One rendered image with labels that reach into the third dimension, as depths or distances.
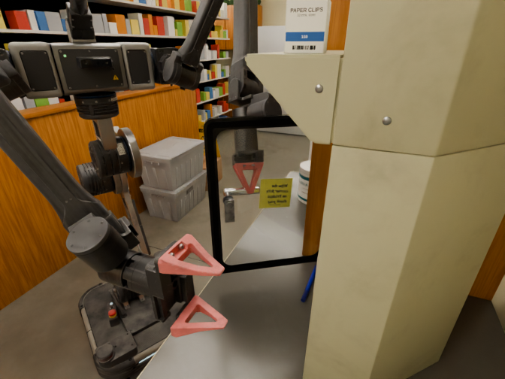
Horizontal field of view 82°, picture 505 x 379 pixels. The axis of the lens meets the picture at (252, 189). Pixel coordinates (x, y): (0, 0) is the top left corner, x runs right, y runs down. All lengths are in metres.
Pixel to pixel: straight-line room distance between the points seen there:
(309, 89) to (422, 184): 0.17
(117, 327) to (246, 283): 1.05
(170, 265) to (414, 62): 0.35
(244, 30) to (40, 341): 1.98
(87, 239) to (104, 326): 1.37
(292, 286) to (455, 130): 0.58
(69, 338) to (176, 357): 1.50
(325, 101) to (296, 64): 0.05
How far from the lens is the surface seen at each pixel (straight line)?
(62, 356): 2.10
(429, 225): 0.43
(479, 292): 0.97
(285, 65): 0.37
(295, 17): 0.42
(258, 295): 0.80
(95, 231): 0.45
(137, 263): 0.47
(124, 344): 1.63
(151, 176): 2.80
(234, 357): 0.70
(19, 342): 2.30
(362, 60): 0.35
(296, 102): 0.37
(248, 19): 0.83
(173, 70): 1.02
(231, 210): 0.66
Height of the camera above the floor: 1.52
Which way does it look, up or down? 26 degrees down
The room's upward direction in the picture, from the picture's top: straight up
